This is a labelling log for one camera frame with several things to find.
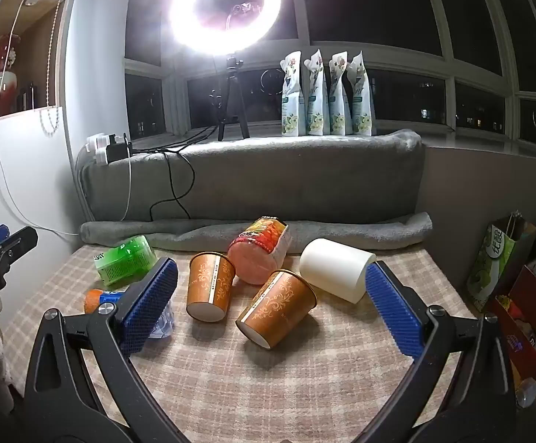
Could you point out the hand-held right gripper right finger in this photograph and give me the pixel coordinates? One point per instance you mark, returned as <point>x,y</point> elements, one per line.
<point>395,314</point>

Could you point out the checked table cloth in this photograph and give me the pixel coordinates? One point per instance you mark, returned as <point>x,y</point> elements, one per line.
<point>249,387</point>

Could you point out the grey blanket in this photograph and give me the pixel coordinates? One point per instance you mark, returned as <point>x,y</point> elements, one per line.
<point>295,180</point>

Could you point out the green paper bag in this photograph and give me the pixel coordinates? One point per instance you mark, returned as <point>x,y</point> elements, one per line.
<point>489,263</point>

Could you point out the orange patterned paper cup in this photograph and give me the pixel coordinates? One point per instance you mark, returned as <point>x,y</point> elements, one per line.
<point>210,286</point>
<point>275,314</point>

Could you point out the red cardboard box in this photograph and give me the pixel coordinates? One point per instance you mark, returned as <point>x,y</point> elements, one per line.
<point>522,332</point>

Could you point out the red instant noodle cup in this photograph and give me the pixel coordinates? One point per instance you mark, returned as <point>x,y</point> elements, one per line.
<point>258,251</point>

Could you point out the black power adapter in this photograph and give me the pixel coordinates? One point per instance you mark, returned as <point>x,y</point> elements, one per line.
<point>119,151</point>

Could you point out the white green standing pouch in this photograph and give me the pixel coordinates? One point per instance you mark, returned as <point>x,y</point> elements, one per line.
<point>316,101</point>
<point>362,101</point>
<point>340,101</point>
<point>293,101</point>

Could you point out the orange capped plastic bottle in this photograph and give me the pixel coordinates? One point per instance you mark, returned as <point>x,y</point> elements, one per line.
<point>93,301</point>

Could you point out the metal can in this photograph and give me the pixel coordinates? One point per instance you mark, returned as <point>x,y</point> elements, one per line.
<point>526,392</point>

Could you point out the rolled grey towel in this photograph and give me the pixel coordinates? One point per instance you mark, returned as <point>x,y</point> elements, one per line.
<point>365,235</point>

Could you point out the white cup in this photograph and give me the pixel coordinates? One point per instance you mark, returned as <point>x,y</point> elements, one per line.
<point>332,267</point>

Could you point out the white power strip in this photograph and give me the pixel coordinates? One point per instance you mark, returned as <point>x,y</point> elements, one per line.
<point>96,145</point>

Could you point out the green plastic container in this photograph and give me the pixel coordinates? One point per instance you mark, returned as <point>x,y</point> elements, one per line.
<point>125,260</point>

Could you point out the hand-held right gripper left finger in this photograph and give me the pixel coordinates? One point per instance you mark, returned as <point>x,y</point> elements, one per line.
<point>150,307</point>

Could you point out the white window frame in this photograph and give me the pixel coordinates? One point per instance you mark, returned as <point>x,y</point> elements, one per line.
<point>448,94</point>

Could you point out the wooden wall shelf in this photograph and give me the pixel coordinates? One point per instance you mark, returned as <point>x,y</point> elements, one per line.
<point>42,55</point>

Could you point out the black tripod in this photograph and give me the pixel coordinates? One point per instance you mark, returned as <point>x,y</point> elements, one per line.
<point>232,97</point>

